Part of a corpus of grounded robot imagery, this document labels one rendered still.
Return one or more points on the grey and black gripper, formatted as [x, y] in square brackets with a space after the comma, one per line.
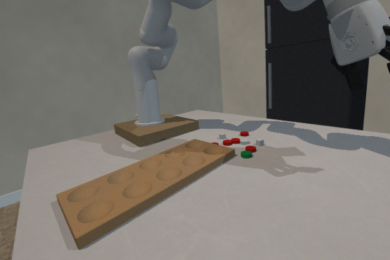
[357, 33]

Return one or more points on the white disc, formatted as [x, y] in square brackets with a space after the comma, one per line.
[244, 141]

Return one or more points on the green disc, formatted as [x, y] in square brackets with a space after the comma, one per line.
[246, 154]

